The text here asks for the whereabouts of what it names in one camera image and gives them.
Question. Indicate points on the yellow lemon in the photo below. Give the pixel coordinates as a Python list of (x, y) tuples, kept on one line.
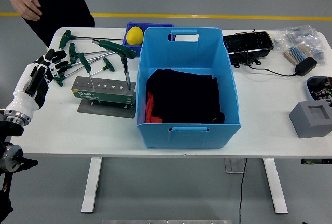
[(134, 35)]

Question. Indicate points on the black plastic case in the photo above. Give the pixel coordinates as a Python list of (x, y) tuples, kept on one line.
[(249, 43)]

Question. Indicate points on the clear plastic parts bags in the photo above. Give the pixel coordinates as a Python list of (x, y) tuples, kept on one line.
[(301, 34)]

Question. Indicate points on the white table leg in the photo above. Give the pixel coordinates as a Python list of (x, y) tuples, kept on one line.
[(275, 185), (92, 185)]

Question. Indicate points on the person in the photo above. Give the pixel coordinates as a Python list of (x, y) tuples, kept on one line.
[(64, 1)]

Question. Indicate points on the black cloth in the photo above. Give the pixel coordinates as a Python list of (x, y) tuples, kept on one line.
[(181, 97)]

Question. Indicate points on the black power adapter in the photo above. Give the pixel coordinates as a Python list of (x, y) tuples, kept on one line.
[(306, 66)]

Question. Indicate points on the grey recessed block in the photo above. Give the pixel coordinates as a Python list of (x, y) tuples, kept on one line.
[(308, 125)]

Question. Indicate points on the black table control panel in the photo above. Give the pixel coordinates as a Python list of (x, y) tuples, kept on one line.
[(316, 161)]

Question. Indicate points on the person's right hand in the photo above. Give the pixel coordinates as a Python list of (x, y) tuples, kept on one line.
[(24, 3)]

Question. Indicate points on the blue tray with electronic parts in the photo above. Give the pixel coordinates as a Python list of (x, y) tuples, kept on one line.
[(320, 87)]

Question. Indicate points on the taped resistor bundle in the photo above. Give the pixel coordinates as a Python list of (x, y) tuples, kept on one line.
[(297, 53)]

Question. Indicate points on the green steel SATA tool stand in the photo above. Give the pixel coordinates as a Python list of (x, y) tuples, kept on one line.
[(103, 97)]

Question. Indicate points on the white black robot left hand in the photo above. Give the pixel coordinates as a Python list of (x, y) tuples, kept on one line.
[(23, 97)]

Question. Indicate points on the grey under-table bracket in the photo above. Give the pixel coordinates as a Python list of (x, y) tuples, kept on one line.
[(233, 167)]

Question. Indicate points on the small dark blue bin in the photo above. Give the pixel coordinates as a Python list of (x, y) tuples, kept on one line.
[(132, 49)]

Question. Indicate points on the red cloth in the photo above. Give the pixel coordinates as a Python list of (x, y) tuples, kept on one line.
[(150, 110)]

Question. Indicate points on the large light blue plastic box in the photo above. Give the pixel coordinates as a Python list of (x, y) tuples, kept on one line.
[(192, 138)]

